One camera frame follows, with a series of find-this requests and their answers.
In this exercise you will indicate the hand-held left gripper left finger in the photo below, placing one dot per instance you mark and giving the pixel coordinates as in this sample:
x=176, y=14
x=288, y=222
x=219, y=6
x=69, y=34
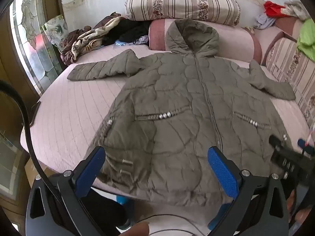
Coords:
x=90, y=170

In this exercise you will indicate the black clothing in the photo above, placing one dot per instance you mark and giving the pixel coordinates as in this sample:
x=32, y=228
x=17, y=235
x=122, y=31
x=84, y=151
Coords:
x=130, y=30

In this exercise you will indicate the green cloth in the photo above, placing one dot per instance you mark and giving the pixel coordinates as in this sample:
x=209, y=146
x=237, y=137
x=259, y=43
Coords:
x=307, y=41

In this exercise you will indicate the blue plastic bag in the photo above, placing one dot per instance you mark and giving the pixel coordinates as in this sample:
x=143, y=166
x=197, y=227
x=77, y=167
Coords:
x=137, y=41

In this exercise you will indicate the person's right hand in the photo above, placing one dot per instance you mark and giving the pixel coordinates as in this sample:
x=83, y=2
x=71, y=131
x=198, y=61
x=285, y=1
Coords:
x=294, y=202

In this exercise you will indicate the person's left hand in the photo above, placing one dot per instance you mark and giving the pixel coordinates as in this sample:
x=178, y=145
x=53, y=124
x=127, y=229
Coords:
x=136, y=229

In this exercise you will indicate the narrow striped floral folded quilt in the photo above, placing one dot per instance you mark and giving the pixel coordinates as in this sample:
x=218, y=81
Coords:
x=290, y=64

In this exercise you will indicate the pink quilted bed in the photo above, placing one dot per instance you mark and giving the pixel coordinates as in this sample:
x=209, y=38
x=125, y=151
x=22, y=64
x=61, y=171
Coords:
x=73, y=108

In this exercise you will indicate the pink bolster with brown bands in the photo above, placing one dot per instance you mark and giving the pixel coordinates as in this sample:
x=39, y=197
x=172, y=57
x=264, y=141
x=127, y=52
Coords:
x=270, y=36

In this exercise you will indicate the olive green hooded puffer jacket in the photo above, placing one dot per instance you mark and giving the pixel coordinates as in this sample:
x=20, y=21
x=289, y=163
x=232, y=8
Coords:
x=172, y=103

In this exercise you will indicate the pink rolled bolster quilt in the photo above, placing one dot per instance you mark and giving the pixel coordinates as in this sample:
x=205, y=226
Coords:
x=236, y=41

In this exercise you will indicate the stained glass window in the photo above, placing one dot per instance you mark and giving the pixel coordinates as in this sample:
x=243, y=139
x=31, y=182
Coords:
x=32, y=36

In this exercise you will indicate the person's black trousers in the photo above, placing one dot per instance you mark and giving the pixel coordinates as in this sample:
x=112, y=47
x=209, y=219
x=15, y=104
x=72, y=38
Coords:
x=103, y=209

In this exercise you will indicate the red cloth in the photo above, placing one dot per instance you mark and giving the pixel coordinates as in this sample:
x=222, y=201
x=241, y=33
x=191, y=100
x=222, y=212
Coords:
x=274, y=8

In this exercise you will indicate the pale patterned cloth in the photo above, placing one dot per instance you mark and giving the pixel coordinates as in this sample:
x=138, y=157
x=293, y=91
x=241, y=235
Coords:
x=296, y=8

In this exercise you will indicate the floral framed picture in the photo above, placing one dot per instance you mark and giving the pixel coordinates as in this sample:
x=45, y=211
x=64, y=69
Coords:
x=55, y=28

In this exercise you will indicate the large striped floral folded quilt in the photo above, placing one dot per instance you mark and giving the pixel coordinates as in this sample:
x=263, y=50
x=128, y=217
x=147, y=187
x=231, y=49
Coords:
x=182, y=2

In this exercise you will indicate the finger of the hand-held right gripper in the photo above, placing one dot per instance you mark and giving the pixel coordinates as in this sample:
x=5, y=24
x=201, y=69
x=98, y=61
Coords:
x=305, y=146
x=279, y=150

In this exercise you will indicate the blue plastic object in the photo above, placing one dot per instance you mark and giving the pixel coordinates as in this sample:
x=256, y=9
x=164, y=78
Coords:
x=219, y=217
x=121, y=199

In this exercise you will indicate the light blue cloth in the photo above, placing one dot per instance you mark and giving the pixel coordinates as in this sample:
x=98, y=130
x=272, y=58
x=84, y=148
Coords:
x=264, y=21

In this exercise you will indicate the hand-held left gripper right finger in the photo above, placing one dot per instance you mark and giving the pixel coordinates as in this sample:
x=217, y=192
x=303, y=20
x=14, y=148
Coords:
x=222, y=172

